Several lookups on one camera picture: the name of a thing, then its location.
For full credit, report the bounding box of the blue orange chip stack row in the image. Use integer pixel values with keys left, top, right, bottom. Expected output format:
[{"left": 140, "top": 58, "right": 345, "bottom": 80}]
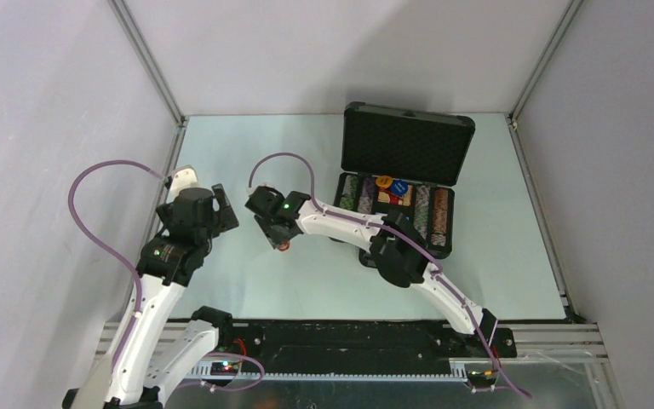
[{"left": 414, "top": 185, "right": 430, "bottom": 239}]

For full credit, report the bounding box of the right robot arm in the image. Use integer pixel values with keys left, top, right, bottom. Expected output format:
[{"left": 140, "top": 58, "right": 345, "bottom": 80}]
[{"left": 245, "top": 186, "right": 497, "bottom": 356}]

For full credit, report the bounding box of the blue round dealer button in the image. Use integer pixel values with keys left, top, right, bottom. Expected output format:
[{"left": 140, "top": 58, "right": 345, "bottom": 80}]
[{"left": 389, "top": 180, "right": 410, "bottom": 197}]

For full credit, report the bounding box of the dark orange chip stack row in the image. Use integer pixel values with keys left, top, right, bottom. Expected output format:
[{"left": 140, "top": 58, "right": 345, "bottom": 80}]
[{"left": 430, "top": 188, "right": 450, "bottom": 247}]

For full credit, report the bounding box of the purple chip stack row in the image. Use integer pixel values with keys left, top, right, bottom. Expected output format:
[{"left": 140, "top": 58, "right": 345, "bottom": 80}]
[{"left": 357, "top": 177, "right": 377, "bottom": 214}]

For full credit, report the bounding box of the red Texas Hold'em card deck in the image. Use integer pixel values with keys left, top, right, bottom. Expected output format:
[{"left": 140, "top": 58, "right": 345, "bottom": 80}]
[{"left": 377, "top": 187, "right": 412, "bottom": 207}]

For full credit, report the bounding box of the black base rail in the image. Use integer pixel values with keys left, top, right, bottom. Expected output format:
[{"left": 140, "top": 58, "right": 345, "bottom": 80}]
[{"left": 217, "top": 320, "right": 488, "bottom": 376}]

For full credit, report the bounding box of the green chip stack row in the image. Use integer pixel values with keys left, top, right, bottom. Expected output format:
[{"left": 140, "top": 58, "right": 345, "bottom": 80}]
[{"left": 338, "top": 175, "right": 359, "bottom": 210}]

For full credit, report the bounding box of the orange round button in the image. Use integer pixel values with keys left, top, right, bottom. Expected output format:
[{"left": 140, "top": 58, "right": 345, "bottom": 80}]
[{"left": 375, "top": 176, "right": 394, "bottom": 189}]

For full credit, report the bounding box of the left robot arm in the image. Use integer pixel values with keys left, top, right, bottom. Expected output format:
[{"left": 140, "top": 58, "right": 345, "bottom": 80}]
[{"left": 61, "top": 184, "right": 239, "bottom": 408}]

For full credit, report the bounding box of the black poker set case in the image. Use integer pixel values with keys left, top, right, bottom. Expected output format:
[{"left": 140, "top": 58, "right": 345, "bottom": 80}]
[{"left": 333, "top": 101, "right": 476, "bottom": 260}]

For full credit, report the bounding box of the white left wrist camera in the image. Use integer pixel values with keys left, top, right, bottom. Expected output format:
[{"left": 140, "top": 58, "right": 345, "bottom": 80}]
[{"left": 164, "top": 165, "right": 200, "bottom": 201}]

